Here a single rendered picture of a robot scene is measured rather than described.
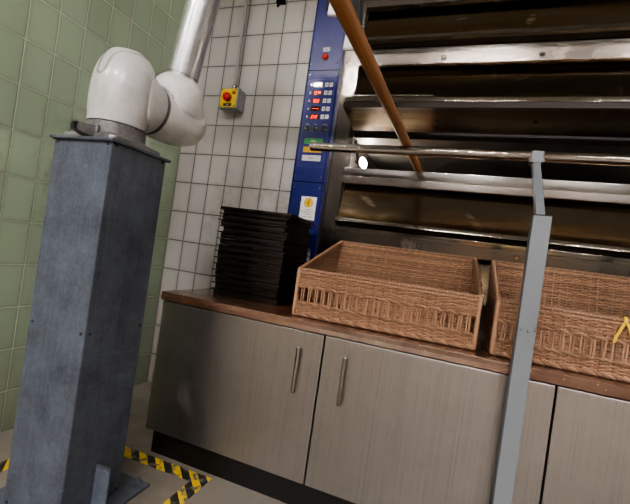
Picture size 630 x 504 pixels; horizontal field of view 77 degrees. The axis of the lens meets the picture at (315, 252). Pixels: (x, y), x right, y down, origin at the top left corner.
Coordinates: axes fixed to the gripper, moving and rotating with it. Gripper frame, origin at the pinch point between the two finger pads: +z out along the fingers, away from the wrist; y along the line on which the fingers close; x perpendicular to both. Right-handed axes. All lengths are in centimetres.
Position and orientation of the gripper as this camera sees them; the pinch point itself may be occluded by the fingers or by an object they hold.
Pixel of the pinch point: (342, 29)
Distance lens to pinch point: 105.2
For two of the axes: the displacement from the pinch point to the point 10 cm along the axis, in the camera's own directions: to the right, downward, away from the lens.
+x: 9.3, 1.8, -3.2
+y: -3.1, -0.5, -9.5
